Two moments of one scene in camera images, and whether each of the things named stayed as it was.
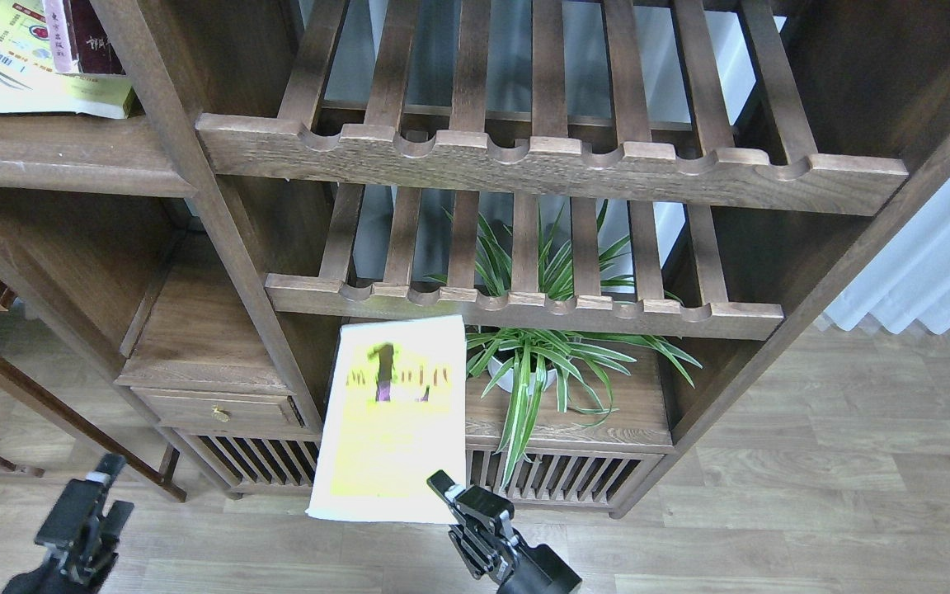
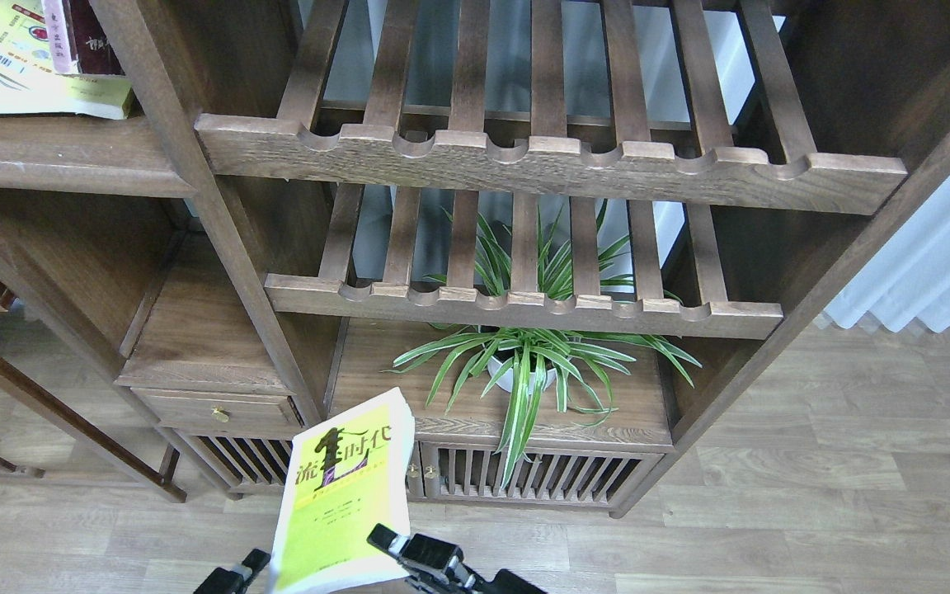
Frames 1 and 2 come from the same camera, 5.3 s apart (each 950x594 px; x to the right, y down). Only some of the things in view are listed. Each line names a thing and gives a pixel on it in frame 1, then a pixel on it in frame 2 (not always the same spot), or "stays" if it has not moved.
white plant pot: (507, 381) stays
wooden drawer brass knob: (171, 407) stays
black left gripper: (82, 541) -> (225, 581)
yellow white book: (393, 417) -> (345, 475)
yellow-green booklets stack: (16, 72) stays
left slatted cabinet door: (257, 464) stays
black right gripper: (482, 535) -> (437, 568)
